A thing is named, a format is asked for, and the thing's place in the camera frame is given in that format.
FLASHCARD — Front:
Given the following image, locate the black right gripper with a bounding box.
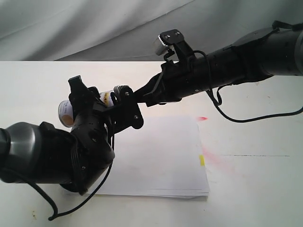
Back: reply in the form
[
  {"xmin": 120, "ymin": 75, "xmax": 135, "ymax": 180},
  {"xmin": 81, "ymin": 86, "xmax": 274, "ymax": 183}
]
[{"xmin": 134, "ymin": 60, "xmax": 206, "ymax": 106}]

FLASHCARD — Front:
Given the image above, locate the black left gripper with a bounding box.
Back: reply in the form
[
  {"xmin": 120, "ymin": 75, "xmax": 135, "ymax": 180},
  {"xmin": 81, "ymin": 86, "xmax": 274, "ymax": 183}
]
[{"xmin": 68, "ymin": 75, "xmax": 123, "ymax": 195}]

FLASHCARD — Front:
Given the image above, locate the white spray paint can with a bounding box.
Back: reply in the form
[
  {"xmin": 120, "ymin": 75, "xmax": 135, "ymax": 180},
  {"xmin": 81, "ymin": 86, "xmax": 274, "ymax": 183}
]
[{"xmin": 57, "ymin": 84, "xmax": 130, "ymax": 128}]

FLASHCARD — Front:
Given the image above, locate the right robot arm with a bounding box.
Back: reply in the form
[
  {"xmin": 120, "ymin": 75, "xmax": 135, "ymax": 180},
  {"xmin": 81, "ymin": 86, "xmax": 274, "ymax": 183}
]
[{"xmin": 135, "ymin": 22, "xmax": 303, "ymax": 106}]

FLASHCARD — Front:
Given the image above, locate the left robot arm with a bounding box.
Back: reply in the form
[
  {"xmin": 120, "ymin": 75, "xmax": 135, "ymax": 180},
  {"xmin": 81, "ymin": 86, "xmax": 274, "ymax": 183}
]
[{"xmin": 0, "ymin": 76, "xmax": 122, "ymax": 194}]

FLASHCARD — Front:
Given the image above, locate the stack of white paper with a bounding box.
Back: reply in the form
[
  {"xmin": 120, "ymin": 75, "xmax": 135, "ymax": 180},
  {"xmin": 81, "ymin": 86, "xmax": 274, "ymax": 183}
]
[{"xmin": 89, "ymin": 116, "xmax": 209, "ymax": 198}]

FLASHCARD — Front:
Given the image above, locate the white backdrop cloth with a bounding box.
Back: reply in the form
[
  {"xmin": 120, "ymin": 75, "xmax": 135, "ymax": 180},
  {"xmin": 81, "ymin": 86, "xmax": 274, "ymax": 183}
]
[{"xmin": 0, "ymin": 0, "xmax": 303, "ymax": 61}]

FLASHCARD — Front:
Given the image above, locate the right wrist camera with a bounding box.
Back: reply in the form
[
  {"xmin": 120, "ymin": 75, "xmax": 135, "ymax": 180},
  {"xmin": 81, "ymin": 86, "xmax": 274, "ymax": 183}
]
[{"xmin": 153, "ymin": 29, "xmax": 195, "ymax": 63}]

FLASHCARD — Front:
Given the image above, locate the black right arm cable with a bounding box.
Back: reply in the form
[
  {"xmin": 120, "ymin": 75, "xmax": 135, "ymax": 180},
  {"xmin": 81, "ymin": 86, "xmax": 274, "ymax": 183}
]
[{"xmin": 163, "ymin": 49, "xmax": 303, "ymax": 123}]

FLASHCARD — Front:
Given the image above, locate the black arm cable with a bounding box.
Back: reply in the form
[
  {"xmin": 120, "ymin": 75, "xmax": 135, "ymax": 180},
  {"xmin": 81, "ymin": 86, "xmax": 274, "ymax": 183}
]
[
  {"xmin": 163, "ymin": 49, "xmax": 303, "ymax": 123},
  {"xmin": 0, "ymin": 118, "xmax": 116, "ymax": 215}
]

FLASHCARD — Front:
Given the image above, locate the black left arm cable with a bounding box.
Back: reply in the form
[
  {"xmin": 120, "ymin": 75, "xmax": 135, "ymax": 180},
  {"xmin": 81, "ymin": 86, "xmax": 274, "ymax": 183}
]
[{"xmin": 0, "ymin": 118, "xmax": 116, "ymax": 215}]

